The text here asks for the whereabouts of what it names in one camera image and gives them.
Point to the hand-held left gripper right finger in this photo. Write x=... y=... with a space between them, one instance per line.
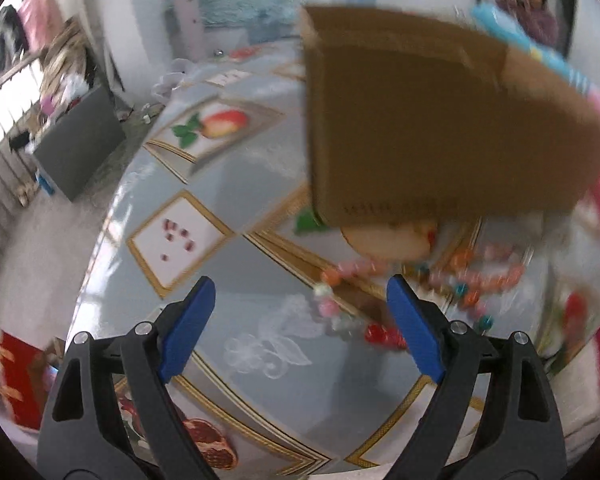
x=415 y=325

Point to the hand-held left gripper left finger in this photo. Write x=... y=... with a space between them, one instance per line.
x=190 y=330

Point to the brown cardboard box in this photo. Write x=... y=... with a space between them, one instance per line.
x=430 y=125

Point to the fruit print tablecloth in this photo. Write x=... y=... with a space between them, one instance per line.
x=260 y=200

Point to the red paper bag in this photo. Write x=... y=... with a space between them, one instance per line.
x=20 y=375

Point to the small blue container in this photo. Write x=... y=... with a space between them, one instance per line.
x=46 y=184

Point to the grey cabinet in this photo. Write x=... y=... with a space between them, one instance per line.
x=80 y=145

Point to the white plastic bag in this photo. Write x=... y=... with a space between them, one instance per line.
x=172 y=80

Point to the metal railing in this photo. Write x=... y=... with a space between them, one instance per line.
x=0 y=125

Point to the blue quilt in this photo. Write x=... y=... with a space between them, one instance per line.
x=525 y=40

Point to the woven beige bag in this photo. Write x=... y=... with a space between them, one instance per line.
x=67 y=50

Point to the black hanging garment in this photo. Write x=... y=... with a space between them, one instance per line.
x=10 y=35

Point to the pink hanging garment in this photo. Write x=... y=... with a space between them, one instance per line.
x=40 y=15

